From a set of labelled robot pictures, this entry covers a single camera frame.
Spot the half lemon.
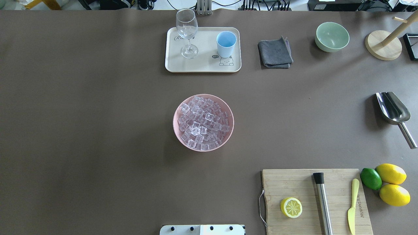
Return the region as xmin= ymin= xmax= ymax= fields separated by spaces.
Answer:
xmin=280 ymin=197 xmax=303 ymax=218

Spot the light blue plastic cup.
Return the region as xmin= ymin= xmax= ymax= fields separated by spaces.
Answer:
xmin=216 ymin=31 xmax=236 ymax=58

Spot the folded grey cloth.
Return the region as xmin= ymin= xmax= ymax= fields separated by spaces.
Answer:
xmin=257 ymin=37 xmax=294 ymax=69

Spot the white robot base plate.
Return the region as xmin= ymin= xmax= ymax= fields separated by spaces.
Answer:
xmin=159 ymin=224 xmax=246 ymax=235

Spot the green lime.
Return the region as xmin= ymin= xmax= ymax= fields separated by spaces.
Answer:
xmin=360 ymin=168 xmax=382 ymax=190

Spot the clear wine glass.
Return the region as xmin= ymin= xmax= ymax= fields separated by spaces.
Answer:
xmin=176 ymin=8 xmax=198 ymax=59

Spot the cream serving tray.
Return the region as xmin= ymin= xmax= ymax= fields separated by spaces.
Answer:
xmin=165 ymin=27 xmax=242 ymax=72

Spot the wooden cup stand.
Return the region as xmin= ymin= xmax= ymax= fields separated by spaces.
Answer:
xmin=364 ymin=11 xmax=418 ymax=61

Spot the mint green bowl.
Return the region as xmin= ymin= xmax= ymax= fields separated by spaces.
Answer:
xmin=315 ymin=22 xmax=350 ymax=52

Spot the stainless steel ice scoop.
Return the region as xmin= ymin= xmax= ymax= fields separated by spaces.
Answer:
xmin=375 ymin=92 xmax=417 ymax=149

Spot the upper yellow lemon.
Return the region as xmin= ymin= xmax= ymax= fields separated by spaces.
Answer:
xmin=375 ymin=163 xmax=407 ymax=185

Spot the yellow plastic knife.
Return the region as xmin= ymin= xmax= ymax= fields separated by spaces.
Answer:
xmin=347 ymin=179 xmax=360 ymax=235

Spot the lower yellow lemon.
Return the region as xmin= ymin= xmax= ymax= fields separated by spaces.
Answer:
xmin=379 ymin=184 xmax=410 ymax=207

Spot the pile of clear ice cubes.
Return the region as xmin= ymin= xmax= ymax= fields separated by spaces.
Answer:
xmin=178 ymin=95 xmax=231 ymax=151

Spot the bamboo cutting board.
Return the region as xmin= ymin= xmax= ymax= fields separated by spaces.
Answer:
xmin=262 ymin=169 xmax=360 ymax=235

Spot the yellow lemon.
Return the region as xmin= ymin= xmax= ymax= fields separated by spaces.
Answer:
xmin=375 ymin=163 xmax=407 ymax=185
xmin=379 ymin=184 xmax=410 ymax=207

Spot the steel muddler black tip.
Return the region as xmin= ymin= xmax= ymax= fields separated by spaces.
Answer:
xmin=313 ymin=172 xmax=333 ymax=235

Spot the pink bowl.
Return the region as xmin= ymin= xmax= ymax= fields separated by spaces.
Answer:
xmin=172 ymin=94 xmax=235 ymax=152

